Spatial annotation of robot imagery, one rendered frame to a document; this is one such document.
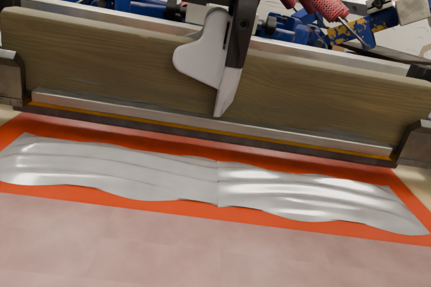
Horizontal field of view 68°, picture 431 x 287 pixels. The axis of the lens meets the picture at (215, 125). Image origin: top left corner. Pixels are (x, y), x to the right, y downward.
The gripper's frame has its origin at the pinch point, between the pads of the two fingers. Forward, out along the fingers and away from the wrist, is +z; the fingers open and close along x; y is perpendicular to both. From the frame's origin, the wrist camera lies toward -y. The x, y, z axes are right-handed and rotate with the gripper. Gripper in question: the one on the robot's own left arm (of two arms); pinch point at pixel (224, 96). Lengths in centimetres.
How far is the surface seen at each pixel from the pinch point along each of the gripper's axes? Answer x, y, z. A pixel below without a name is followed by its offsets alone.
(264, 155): 0.9, -5.3, 5.6
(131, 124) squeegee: 0.5, 8.9, 4.4
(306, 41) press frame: -61, -26, 0
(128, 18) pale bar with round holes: -22.0, 14.7, -2.8
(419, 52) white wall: -265, -200, 13
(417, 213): 7.6, -18.6, 5.6
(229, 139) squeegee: 0.6, -1.3, 4.4
